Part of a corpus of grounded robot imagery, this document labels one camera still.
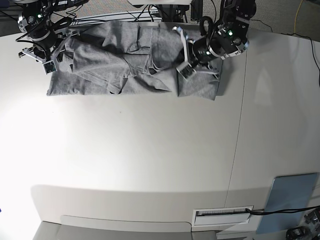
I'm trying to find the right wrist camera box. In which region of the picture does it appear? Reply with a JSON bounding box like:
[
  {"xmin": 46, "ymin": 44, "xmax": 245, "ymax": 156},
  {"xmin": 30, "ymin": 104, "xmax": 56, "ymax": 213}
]
[{"xmin": 176, "ymin": 62, "xmax": 197, "ymax": 80}]

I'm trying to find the blue-grey panel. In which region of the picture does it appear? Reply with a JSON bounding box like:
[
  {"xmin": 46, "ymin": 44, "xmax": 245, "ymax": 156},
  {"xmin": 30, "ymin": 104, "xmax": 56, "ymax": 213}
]
[{"xmin": 256, "ymin": 172, "xmax": 318, "ymax": 235}]

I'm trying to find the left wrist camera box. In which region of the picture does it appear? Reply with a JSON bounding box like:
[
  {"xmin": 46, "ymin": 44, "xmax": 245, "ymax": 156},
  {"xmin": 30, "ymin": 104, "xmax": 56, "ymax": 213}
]
[{"xmin": 42, "ymin": 60, "xmax": 57, "ymax": 75}]

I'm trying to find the black cable on table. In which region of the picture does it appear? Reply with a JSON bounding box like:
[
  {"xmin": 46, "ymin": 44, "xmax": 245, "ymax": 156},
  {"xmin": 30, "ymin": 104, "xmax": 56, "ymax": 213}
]
[{"xmin": 245, "ymin": 206, "xmax": 320, "ymax": 216}]

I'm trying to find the grey T-shirt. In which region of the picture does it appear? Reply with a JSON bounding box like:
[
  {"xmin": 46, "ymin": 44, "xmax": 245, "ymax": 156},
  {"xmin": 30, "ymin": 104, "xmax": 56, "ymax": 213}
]
[{"xmin": 47, "ymin": 20, "xmax": 220, "ymax": 100}]

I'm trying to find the black cable right edge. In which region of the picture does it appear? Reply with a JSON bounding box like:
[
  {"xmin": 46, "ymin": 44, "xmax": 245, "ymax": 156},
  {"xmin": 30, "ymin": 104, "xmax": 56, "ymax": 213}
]
[{"xmin": 309, "ymin": 37, "xmax": 320, "ymax": 88}]

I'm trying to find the black aluminium extrusion post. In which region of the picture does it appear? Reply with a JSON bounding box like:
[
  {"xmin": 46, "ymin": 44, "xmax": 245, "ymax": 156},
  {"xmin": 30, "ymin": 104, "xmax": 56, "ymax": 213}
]
[{"xmin": 190, "ymin": 0, "xmax": 203, "ymax": 22}]

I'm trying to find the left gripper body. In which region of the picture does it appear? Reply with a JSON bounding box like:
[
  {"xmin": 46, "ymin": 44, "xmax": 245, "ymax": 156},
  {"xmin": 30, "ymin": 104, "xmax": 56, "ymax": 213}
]
[{"xmin": 172, "ymin": 26, "xmax": 222, "ymax": 79}]

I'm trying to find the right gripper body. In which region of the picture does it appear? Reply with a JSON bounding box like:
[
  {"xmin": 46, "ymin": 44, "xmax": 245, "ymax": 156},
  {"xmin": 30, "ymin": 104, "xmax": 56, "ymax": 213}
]
[{"xmin": 18, "ymin": 28, "xmax": 80, "ymax": 72}]

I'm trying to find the yellow cable on floor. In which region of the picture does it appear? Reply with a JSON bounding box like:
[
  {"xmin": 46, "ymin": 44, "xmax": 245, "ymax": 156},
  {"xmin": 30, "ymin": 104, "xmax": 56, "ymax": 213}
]
[{"xmin": 293, "ymin": 0, "xmax": 304, "ymax": 35}]

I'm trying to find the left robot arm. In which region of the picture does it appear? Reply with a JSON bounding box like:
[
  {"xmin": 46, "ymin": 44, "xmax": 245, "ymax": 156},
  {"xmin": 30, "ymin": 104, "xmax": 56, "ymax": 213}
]
[{"xmin": 172, "ymin": 0, "xmax": 257, "ymax": 80}]

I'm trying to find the black device bottom right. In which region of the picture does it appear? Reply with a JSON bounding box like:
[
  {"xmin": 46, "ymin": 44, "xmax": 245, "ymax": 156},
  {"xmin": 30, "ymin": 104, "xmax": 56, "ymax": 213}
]
[{"xmin": 285, "ymin": 226, "xmax": 312, "ymax": 240}]

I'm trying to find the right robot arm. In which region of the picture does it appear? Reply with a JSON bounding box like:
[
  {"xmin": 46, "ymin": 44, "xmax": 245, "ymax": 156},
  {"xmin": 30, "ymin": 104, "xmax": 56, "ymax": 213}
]
[{"xmin": 14, "ymin": 0, "xmax": 190, "ymax": 74}]

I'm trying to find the white cable grommet plate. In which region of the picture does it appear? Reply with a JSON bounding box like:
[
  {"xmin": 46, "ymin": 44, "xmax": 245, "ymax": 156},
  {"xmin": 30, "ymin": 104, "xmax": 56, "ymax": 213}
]
[{"xmin": 191, "ymin": 206, "xmax": 254, "ymax": 227}]

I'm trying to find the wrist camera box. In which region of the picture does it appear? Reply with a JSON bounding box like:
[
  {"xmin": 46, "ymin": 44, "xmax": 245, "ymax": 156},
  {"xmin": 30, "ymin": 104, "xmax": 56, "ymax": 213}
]
[
  {"xmin": 176, "ymin": 62, "xmax": 197, "ymax": 80},
  {"xmin": 42, "ymin": 60, "xmax": 57, "ymax": 75}
]

